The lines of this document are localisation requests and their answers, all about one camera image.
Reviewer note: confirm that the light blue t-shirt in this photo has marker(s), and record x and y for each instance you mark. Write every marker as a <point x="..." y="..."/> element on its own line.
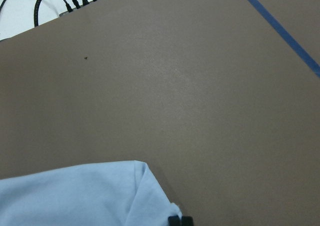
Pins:
<point x="121" y="193"/>

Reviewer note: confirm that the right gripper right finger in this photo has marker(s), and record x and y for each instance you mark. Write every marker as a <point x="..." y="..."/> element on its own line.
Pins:
<point x="187" y="221"/>

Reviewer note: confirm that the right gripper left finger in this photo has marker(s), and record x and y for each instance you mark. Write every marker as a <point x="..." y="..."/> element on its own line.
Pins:
<point x="174" y="220"/>

